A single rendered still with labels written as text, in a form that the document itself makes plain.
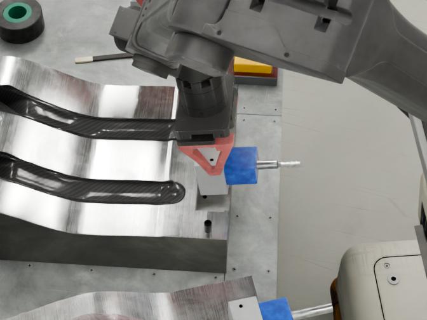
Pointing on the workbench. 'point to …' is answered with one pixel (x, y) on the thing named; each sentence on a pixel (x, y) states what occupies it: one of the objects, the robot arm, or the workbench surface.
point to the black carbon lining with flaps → (71, 119)
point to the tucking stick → (103, 58)
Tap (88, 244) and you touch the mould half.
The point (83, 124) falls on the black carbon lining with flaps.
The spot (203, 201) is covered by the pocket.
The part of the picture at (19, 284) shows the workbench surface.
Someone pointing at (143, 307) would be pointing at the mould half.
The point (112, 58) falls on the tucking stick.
